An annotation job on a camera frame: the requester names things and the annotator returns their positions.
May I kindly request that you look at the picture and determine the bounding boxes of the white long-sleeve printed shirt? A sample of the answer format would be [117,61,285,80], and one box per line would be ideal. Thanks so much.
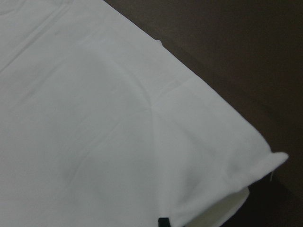
[0,0,288,227]

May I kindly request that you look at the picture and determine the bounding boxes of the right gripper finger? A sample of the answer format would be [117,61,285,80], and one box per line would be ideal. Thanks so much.
[158,218,170,227]

